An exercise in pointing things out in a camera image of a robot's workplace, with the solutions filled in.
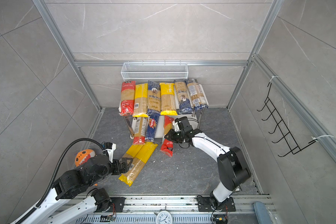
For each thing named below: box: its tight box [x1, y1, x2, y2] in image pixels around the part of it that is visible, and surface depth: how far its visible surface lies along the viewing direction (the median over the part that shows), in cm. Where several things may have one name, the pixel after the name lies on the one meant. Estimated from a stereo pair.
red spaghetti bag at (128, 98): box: [119, 80, 136, 117], surface depth 75 cm
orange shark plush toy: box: [74, 149, 96, 168], surface depth 84 cm
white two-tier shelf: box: [119, 81, 209, 146], surface depth 77 cm
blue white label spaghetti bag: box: [184, 78, 209, 112], surface depth 77 cm
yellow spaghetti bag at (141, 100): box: [132, 83, 149, 118], surface depth 74 cm
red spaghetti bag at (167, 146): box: [160, 115, 175, 158], surface depth 83 cm
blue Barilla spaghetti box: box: [144, 109, 161, 142], surface depth 92 cm
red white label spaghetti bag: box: [133, 113, 149, 145], surface depth 94 cm
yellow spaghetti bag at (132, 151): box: [121, 144, 144, 159], surface depth 93 cm
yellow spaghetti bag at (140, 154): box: [118, 141, 159, 187], surface depth 92 cm
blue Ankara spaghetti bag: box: [147, 80, 161, 117], surface depth 74 cm
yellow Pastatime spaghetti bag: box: [159, 82, 178, 116], surface depth 75 cm
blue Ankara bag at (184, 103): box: [173, 79, 194, 115], surface depth 76 cm
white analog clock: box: [155, 210, 173, 224], surface depth 68 cm
